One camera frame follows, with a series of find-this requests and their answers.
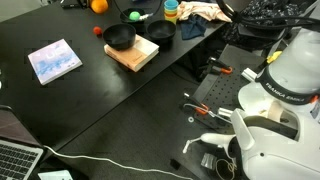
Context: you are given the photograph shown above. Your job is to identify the silver metal cylinder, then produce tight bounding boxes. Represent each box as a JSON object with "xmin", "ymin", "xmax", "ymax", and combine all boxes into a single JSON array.
[{"xmin": 217, "ymin": 106, "xmax": 234, "ymax": 118}]

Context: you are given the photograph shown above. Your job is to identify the black speckled fabric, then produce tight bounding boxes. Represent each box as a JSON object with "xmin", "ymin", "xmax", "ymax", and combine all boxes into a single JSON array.
[{"xmin": 220, "ymin": 0, "xmax": 296, "ymax": 51}]

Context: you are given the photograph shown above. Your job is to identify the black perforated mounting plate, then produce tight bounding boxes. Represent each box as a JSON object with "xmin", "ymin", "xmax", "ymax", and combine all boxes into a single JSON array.
[{"xmin": 189, "ymin": 43, "xmax": 268, "ymax": 134}]

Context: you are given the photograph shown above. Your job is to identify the blue plastic cup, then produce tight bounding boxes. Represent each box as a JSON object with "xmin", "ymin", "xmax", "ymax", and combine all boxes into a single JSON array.
[{"xmin": 163, "ymin": 0, "xmax": 180, "ymax": 11}]

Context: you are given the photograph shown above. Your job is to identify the white handheld controller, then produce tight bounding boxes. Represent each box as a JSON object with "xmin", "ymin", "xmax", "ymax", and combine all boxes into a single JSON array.
[{"xmin": 182, "ymin": 132, "xmax": 236, "ymax": 155}]

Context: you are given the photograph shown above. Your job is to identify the navy blue cloth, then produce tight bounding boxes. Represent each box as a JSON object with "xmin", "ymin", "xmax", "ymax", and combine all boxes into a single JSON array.
[{"xmin": 180, "ymin": 14, "xmax": 209, "ymax": 41}]

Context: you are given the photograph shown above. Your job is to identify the yellow plastic cup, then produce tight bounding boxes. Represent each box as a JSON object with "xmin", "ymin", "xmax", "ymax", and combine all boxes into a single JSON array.
[{"xmin": 164, "ymin": 14, "xmax": 178, "ymax": 26}]

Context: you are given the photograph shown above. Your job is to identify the small red ball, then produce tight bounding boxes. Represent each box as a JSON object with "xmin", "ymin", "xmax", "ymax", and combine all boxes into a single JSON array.
[{"xmin": 92, "ymin": 25, "xmax": 103, "ymax": 37}]

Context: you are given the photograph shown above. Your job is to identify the white charger cable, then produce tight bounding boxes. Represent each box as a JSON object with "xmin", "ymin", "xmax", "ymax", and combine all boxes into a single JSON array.
[{"xmin": 42, "ymin": 144, "xmax": 195, "ymax": 180}]

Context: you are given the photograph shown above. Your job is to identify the light green plastic cup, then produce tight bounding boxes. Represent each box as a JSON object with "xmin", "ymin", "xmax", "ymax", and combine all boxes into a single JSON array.
[{"xmin": 163, "ymin": 7, "xmax": 179, "ymax": 15}]

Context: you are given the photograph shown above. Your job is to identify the tan rubber band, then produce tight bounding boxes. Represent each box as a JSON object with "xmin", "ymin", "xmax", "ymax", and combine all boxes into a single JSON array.
[{"xmin": 214, "ymin": 157, "xmax": 238, "ymax": 180}]

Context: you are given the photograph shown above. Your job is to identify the toy orange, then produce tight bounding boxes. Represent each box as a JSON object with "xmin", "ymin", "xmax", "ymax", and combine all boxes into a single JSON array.
[{"xmin": 90, "ymin": 0, "xmax": 110, "ymax": 15}]

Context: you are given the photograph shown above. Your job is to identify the small clear plastic bag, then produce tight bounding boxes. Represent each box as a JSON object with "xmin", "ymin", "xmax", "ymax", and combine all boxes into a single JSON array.
[{"xmin": 200, "ymin": 152, "xmax": 218, "ymax": 170}]

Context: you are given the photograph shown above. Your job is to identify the blue and white book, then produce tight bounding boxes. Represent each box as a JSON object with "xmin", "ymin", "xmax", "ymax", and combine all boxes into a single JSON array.
[{"xmin": 27, "ymin": 38, "xmax": 84, "ymax": 86}]

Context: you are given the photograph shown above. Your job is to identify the black bowl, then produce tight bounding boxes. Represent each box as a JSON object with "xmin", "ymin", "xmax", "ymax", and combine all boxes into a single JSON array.
[
  {"xmin": 101, "ymin": 22, "xmax": 137, "ymax": 52},
  {"xmin": 146, "ymin": 19, "xmax": 177, "ymax": 44},
  {"xmin": 119, "ymin": 7, "xmax": 147, "ymax": 33}
]

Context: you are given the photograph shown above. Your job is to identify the silver laptop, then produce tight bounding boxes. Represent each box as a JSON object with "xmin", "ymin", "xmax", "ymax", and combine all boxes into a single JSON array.
[{"xmin": 0, "ymin": 104, "xmax": 46, "ymax": 180}]

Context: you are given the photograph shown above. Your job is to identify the yellow green tag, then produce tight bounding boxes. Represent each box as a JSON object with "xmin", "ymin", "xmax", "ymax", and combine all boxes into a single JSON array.
[{"xmin": 266, "ymin": 50, "xmax": 283, "ymax": 65}]

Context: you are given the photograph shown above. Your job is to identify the pink cloth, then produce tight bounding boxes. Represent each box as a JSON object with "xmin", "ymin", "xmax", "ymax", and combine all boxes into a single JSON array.
[{"xmin": 177, "ymin": 0, "xmax": 236, "ymax": 24}]

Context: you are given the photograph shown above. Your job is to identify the wooden block board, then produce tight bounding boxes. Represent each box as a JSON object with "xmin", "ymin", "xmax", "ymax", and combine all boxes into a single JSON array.
[{"xmin": 103, "ymin": 33, "xmax": 160, "ymax": 73}]

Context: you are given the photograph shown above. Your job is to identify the aluminium extrusion bar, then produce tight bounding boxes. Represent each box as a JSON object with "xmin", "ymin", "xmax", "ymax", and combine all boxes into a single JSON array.
[{"xmin": 240, "ymin": 67, "xmax": 258, "ymax": 83}]

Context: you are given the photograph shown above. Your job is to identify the black clamp orange handle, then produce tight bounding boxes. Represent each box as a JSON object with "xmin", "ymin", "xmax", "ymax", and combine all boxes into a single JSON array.
[
  {"xmin": 199, "ymin": 56, "xmax": 234, "ymax": 76},
  {"xmin": 182, "ymin": 92, "xmax": 219, "ymax": 118}
]

